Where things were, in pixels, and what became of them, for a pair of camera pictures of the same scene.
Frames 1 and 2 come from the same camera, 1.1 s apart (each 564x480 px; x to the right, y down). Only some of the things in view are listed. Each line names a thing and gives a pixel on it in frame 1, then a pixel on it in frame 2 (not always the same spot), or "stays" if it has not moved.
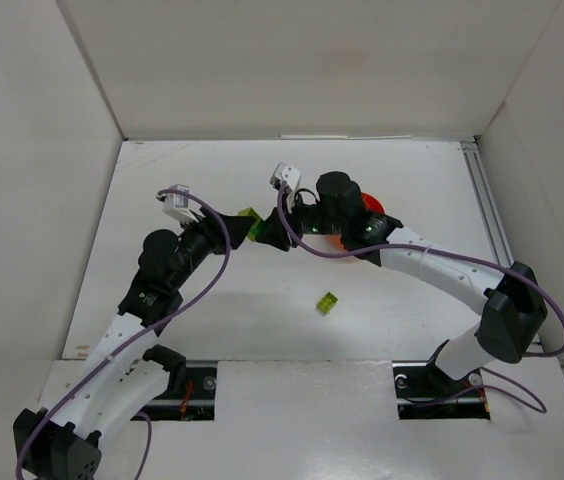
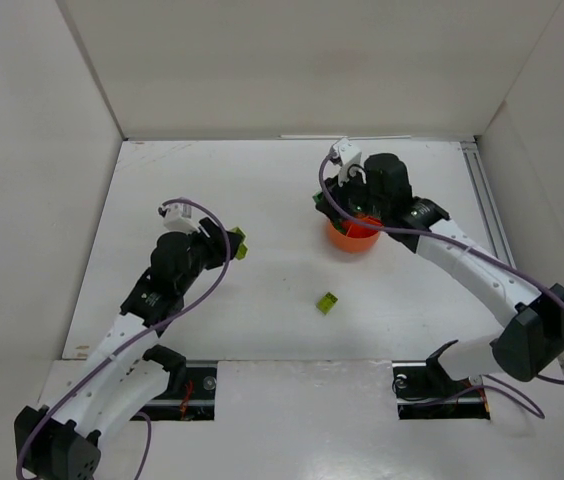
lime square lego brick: x=325 y=304 stays
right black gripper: x=290 y=228 to x=335 y=198
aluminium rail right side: x=482 y=186 stays
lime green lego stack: x=252 y=213 to x=242 y=250
